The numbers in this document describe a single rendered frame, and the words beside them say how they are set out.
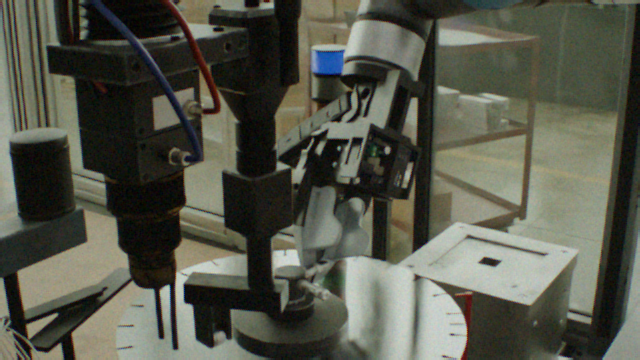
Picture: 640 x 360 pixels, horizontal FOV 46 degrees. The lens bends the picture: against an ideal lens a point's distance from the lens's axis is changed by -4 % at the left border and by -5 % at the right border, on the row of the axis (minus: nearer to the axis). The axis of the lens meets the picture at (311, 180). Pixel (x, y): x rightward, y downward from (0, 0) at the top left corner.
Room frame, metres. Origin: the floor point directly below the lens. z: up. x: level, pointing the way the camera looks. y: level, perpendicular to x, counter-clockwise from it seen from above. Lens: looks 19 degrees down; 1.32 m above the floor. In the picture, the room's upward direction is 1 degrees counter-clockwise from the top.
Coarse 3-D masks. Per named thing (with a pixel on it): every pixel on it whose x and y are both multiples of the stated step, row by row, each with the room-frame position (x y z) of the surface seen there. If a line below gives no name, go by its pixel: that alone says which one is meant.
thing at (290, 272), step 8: (312, 264) 0.67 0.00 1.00; (320, 264) 0.68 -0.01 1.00; (328, 264) 0.68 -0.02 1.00; (280, 272) 0.65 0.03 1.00; (288, 272) 0.65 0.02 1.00; (296, 272) 0.65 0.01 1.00; (304, 272) 0.65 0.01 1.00; (312, 272) 0.67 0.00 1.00; (288, 280) 0.64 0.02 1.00; (296, 280) 0.64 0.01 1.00; (304, 280) 0.64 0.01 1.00; (296, 288) 0.64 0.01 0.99; (304, 288) 0.63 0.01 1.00; (312, 288) 0.63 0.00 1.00; (320, 288) 0.62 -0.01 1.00; (296, 296) 0.64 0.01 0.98; (304, 296) 0.65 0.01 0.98; (320, 296) 0.62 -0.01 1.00; (328, 296) 0.62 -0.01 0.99; (288, 304) 0.64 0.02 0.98
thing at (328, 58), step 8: (312, 48) 0.95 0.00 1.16; (320, 48) 0.95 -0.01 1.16; (328, 48) 0.95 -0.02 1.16; (336, 48) 0.95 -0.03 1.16; (344, 48) 0.95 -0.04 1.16; (312, 56) 0.95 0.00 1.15; (320, 56) 0.94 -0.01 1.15; (328, 56) 0.93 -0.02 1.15; (336, 56) 0.93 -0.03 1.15; (312, 64) 0.95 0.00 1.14; (320, 64) 0.93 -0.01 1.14; (328, 64) 0.93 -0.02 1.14; (336, 64) 0.93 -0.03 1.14; (312, 72) 0.94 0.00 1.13; (320, 72) 0.93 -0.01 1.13; (328, 72) 0.93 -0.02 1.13; (336, 72) 0.93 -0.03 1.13
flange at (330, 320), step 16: (304, 304) 0.64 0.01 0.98; (320, 304) 0.67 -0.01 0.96; (336, 304) 0.67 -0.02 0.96; (240, 320) 0.64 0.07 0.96; (256, 320) 0.64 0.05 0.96; (272, 320) 0.63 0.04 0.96; (288, 320) 0.63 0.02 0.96; (304, 320) 0.63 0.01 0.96; (320, 320) 0.63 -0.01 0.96; (336, 320) 0.64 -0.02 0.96; (240, 336) 0.62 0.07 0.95; (256, 336) 0.61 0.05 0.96; (272, 336) 0.61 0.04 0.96; (288, 336) 0.61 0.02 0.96; (304, 336) 0.61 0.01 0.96; (320, 336) 0.61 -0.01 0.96; (336, 336) 0.62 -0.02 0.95; (288, 352) 0.60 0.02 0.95
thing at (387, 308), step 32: (288, 256) 0.80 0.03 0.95; (352, 288) 0.72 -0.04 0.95; (384, 288) 0.72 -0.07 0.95; (416, 288) 0.72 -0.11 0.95; (128, 320) 0.65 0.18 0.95; (192, 320) 0.65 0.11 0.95; (352, 320) 0.65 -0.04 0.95; (384, 320) 0.65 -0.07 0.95; (416, 320) 0.65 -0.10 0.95; (448, 320) 0.65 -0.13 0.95; (128, 352) 0.59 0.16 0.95; (160, 352) 0.60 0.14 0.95; (192, 352) 0.60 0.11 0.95; (224, 352) 0.60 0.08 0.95; (256, 352) 0.60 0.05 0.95; (320, 352) 0.60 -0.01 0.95; (352, 352) 0.59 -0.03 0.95; (384, 352) 0.59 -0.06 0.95; (416, 352) 0.59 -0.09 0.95; (448, 352) 0.59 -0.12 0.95
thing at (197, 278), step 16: (256, 240) 0.57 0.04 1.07; (272, 240) 0.58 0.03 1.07; (256, 256) 0.57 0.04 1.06; (272, 256) 0.58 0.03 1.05; (192, 272) 0.60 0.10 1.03; (256, 272) 0.57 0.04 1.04; (272, 272) 0.57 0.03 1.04; (192, 288) 0.58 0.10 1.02; (208, 288) 0.58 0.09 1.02; (224, 288) 0.57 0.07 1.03; (240, 288) 0.57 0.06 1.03; (256, 288) 0.57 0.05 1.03; (272, 288) 0.57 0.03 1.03; (288, 288) 0.59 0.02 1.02; (192, 304) 0.58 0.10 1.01; (208, 304) 0.58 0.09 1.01; (224, 304) 0.57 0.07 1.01; (240, 304) 0.57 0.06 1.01; (256, 304) 0.57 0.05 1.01; (272, 304) 0.56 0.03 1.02; (208, 320) 0.57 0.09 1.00; (224, 320) 0.59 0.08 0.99; (208, 336) 0.57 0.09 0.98
